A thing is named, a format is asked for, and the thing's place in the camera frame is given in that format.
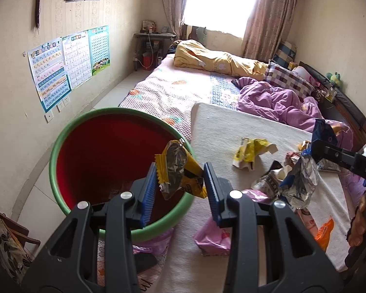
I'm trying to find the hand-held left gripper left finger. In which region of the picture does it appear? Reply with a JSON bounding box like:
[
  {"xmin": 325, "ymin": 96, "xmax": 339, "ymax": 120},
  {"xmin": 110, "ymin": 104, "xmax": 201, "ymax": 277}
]
[{"xmin": 21, "ymin": 162, "xmax": 159, "ymax": 293}]

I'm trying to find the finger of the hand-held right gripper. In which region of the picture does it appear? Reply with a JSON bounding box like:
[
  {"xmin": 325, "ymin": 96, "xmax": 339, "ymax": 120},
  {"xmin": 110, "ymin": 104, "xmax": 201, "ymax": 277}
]
[{"xmin": 311, "ymin": 140, "xmax": 356, "ymax": 173}]

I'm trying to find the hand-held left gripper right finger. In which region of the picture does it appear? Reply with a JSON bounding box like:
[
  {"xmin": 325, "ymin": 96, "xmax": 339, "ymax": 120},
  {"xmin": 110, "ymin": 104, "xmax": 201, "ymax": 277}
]
[{"xmin": 203, "ymin": 162, "xmax": 344, "ymax": 293}]

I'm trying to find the blue silver foil snack bag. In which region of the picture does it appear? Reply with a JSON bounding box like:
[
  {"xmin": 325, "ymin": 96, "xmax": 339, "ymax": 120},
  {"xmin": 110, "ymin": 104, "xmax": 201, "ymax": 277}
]
[{"xmin": 279, "ymin": 119, "xmax": 339, "ymax": 211}]

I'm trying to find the yellow foil snack wrapper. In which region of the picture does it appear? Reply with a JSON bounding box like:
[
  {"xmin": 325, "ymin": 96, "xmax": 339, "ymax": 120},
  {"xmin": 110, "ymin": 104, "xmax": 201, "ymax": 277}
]
[{"xmin": 155, "ymin": 140, "xmax": 208, "ymax": 200}]

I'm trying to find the red bucket with green rim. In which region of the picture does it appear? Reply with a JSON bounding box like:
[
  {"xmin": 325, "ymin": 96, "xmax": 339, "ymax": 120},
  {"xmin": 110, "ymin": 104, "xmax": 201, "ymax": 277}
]
[{"xmin": 49, "ymin": 107, "xmax": 196, "ymax": 241}]

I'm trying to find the yellow paper package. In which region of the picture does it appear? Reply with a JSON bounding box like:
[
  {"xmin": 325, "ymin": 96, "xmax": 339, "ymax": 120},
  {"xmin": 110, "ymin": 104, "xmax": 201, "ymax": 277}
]
[{"xmin": 232, "ymin": 137, "xmax": 278, "ymax": 170}]

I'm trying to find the person's right hand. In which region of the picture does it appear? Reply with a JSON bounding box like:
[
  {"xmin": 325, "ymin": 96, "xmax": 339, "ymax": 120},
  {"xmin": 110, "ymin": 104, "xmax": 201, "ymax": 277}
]
[{"xmin": 348, "ymin": 194, "xmax": 366, "ymax": 248}]

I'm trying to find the black flat packet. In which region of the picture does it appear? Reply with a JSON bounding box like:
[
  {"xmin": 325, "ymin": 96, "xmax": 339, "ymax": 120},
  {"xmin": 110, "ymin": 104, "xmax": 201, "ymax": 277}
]
[{"xmin": 317, "ymin": 159, "xmax": 342, "ymax": 173}]

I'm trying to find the pink plastic wrapper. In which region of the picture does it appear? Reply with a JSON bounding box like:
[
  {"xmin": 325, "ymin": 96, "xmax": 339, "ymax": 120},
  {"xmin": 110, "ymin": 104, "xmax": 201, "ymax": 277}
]
[{"xmin": 193, "ymin": 188, "xmax": 273, "ymax": 257}]

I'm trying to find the red snack wrapper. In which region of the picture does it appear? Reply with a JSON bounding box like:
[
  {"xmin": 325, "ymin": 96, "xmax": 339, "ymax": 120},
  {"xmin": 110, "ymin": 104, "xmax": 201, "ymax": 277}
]
[{"xmin": 285, "ymin": 151, "xmax": 302, "ymax": 167}]

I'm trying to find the dark headboard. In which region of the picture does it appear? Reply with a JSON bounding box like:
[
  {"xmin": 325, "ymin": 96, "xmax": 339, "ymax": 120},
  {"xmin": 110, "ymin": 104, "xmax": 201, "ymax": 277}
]
[{"xmin": 297, "ymin": 61, "xmax": 366, "ymax": 147}]

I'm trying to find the pink printed cloth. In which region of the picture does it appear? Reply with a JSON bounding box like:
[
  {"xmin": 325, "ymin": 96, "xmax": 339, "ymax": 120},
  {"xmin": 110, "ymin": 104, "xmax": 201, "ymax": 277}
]
[{"xmin": 96, "ymin": 229, "xmax": 174, "ymax": 293}]

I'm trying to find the dark brown crumpled wrapper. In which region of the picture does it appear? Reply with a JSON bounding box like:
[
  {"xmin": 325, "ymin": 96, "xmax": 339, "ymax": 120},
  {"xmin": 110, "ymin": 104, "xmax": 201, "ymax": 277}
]
[{"xmin": 252, "ymin": 160, "xmax": 293, "ymax": 199}]

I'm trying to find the light pink packet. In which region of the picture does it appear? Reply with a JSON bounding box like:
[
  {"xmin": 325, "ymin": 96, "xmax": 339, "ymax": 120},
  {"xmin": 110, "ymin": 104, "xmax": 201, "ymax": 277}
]
[{"xmin": 296, "ymin": 209, "xmax": 321, "ymax": 245}]

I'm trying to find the orange wrapper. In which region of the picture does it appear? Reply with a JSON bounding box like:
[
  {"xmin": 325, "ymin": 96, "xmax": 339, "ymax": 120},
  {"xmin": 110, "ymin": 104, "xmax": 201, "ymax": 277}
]
[{"xmin": 314, "ymin": 217, "xmax": 336, "ymax": 251}]

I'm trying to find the purple quilt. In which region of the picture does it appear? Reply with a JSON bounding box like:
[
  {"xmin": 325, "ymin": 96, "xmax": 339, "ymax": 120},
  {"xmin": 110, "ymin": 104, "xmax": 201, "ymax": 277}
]
[{"xmin": 232, "ymin": 77, "xmax": 354, "ymax": 150}]

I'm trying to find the pink white pillow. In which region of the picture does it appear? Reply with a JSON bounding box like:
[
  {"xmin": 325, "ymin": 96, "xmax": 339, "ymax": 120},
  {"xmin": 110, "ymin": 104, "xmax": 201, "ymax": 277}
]
[{"xmin": 291, "ymin": 65, "xmax": 319, "ymax": 87}]

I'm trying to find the checked pillow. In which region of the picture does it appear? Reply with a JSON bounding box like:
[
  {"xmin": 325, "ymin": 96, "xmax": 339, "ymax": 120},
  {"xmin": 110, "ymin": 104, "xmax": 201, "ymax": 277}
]
[{"xmin": 264, "ymin": 60, "xmax": 316, "ymax": 100}]

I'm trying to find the pink knitted bedspread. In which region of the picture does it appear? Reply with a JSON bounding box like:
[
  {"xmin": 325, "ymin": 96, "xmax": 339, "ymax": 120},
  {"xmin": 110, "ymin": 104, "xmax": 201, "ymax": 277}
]
[{"xmin": 118, "ymin": 53, "xmax": 214, "ymax": 141}]

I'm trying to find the blue floral mat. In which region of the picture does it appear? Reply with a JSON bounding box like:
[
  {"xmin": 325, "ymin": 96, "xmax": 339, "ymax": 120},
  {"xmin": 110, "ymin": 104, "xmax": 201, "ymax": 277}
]
[{"xmin": 210, "ymin": 73, "xmax": 244, "ymax": 110}]

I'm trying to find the blue checked cushion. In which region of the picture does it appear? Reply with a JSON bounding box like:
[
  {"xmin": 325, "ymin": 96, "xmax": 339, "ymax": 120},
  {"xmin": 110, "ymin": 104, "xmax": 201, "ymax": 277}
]
[{"xmin": 274, "ymin": 41, "xmax": 298, "ymax": 68}]

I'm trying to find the small red bin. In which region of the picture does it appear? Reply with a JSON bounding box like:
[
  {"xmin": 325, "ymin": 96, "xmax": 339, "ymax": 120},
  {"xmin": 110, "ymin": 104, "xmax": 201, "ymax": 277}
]
[{"xmin": 142, "ymin": 52, "xmax": 154, "ymax": 71}]

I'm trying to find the wooden chair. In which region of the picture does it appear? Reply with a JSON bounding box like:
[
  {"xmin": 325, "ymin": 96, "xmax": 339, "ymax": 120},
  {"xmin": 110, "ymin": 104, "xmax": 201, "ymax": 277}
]
[{"xmin": 0, "ymin": 203, "xmax": 41, "ymax": 281}]

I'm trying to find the yellow quilt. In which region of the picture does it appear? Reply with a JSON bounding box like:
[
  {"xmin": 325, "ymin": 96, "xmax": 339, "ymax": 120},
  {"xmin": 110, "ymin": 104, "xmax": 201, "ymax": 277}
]
[{"xmin": 173, "ymin": 39, "xmax": 269, "ymax": 81}]

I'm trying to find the brown patterned curtain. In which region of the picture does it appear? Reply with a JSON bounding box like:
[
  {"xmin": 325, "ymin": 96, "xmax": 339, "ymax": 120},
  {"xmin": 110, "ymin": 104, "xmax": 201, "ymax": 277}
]
[
  {"xmin": 241, "ymin": 0, "xmax": 301, "ymax": 63},
  {"xmin": 159, "ymin": 0, "xmax": 196, "ymax": 42}
]

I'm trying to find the leaf print cushion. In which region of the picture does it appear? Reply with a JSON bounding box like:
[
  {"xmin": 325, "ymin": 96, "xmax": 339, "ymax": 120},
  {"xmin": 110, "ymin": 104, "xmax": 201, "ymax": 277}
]
[{"xmin": 0, "ymin": 217, "xmax": 34, "ymax": 284}]

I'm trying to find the dark side table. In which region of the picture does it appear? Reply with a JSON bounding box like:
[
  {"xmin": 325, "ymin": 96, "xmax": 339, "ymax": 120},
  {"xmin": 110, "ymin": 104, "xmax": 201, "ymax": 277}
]
[{"xmin": 133, "ymin": 32, "xmax": 177, "ymax": 71}]

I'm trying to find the dark chair by window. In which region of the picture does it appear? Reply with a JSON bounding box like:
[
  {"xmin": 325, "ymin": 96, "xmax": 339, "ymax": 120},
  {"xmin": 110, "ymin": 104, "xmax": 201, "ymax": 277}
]
[{"xmin": 183, "ymin": 24, "xmax": 208, "ymax": 42}]

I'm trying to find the window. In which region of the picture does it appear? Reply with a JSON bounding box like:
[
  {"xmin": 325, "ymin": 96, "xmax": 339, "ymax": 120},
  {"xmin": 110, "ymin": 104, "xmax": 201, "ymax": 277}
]
[{"xmin": 183, "ymin": 0, "xmax": 260, "ymax": 35}]

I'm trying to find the black hair braid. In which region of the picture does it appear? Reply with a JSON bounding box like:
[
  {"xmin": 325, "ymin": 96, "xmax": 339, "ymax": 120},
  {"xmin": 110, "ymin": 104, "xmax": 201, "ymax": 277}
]
[{"xmin": 33, "ymin": 0, "xmax": 45, "ymax": 31}]

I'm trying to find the white double wall socket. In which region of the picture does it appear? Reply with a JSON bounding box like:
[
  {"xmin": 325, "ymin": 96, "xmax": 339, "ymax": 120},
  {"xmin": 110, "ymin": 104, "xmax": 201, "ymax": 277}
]
[{"xmin": 56, "ymin": 96, "xmax": 71, "ymax": 112}]

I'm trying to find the white wall poster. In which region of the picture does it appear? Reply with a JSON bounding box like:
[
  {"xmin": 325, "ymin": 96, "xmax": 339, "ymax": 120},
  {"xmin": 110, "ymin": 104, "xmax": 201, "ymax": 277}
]
[{"xmin": 62, "ymin": 30, "xmax": 92, "ymax": 90}]

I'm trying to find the green wall poster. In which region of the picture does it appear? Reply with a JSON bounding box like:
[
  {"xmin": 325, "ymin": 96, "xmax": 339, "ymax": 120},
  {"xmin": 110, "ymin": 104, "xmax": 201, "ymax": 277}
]
[{"xmin": 88, "ymin": 25, "xmax": 111, "ymax": 76}]

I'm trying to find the blue bordered wall poster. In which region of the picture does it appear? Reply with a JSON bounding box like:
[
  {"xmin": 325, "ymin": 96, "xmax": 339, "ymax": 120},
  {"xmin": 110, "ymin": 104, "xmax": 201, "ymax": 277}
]
[{"xmin": 27, "ymin": 37, "xmax": 72, "ymax": 113}]

